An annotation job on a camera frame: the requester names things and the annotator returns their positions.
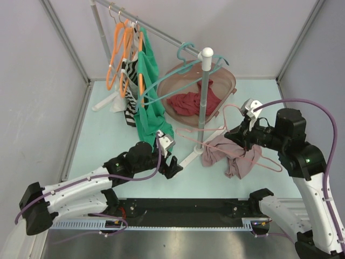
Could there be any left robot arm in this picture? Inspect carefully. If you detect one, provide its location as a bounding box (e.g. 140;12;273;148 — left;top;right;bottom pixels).
15;140;183;236

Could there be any black white striped top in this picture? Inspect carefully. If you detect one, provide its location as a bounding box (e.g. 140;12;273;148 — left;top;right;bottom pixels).
121;22;139;127

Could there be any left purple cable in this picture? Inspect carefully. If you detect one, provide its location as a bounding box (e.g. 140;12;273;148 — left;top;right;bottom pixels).
15;132;164;243

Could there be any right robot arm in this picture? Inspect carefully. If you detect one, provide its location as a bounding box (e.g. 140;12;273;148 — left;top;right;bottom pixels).
225;108;344;258

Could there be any white cable duct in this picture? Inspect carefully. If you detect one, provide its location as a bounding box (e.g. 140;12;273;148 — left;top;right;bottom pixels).
50;218;270;233

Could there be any grey clothes rack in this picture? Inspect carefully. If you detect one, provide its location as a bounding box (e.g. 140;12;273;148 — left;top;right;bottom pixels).
90;0;215;168

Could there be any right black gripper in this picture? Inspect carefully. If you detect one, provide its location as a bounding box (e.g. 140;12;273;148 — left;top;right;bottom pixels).
224;115;287;152

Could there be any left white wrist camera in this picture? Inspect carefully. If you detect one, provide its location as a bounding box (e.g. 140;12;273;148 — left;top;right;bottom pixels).
156;130;175;158

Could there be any white garment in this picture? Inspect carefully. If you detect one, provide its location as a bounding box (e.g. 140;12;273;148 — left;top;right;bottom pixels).
111;20;131;113

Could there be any brown plastic basket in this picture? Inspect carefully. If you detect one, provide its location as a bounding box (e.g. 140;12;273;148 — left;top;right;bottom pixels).
157;64;236;128

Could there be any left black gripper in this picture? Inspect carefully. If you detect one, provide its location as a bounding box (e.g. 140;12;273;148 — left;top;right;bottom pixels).
133;144;182;178

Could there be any pink hanger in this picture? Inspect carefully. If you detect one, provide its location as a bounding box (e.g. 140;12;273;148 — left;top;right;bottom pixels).
176;111;282;172

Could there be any mauve pink tank top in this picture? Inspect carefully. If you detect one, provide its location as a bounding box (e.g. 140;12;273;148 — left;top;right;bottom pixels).
202;135;262;179

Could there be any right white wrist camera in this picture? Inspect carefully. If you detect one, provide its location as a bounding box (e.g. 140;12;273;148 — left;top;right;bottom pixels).
240;98;263;130

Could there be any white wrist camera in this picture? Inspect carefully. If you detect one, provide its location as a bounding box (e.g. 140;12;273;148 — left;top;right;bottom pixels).
156;130;175;158
240;98;263;130

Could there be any teal hanger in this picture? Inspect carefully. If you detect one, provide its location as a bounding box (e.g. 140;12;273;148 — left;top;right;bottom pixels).
143;42;229;107

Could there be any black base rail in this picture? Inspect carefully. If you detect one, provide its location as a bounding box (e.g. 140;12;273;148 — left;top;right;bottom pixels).
87;197;270;233

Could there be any red garment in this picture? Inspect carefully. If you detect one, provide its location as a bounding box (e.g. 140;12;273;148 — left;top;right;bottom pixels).
167;79;221;117

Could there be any green tank top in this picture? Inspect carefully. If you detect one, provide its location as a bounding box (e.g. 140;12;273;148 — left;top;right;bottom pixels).
134;28;174;145

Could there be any orange hanger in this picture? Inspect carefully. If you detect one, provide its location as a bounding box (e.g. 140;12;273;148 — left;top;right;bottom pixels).
106;2;127;91
135;22;145;110
119;26;133;98

